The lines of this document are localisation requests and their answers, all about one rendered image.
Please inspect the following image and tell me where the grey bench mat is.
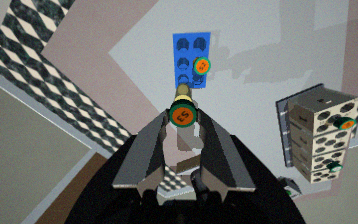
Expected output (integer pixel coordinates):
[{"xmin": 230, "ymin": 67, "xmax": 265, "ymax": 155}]
[{"xmin": 108, "ymin": 0, "xmax": 349, "ymax": 195}]

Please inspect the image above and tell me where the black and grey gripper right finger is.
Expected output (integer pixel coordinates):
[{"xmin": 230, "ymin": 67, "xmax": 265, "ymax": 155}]
[{"xmin": 196, "ymin": 108, "xmax": 306, "ymax": 224}]

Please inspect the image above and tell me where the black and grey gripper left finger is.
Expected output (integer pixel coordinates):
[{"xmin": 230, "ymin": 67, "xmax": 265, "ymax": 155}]
[{"xmin": 64, "ymin": 109, "xmax": 170, "ymax": 224}]

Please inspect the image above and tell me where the blue tube rack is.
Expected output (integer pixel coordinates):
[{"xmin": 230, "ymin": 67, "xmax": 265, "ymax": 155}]
[{"xmin": 173, "ymin": 32, "xmax": 211, "ymax": 88}]

